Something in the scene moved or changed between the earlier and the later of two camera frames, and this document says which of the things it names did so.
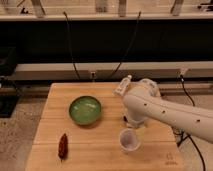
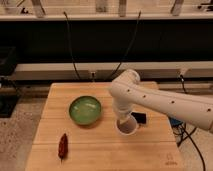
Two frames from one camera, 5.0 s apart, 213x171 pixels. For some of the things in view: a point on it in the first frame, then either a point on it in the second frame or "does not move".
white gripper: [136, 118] → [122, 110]
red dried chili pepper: [63, 147] does not move
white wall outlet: [93, 75] does not move
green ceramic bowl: [84, 110] does not move
